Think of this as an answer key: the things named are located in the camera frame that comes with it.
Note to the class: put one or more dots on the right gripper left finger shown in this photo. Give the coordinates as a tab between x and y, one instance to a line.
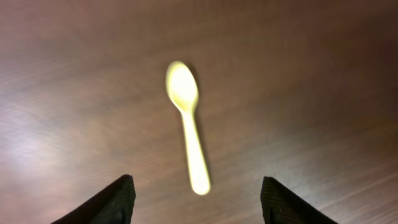
113	205

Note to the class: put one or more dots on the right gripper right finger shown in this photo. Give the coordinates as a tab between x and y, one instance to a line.
281	206

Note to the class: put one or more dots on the yellow-green plastic spoon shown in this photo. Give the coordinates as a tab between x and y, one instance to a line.
183	92

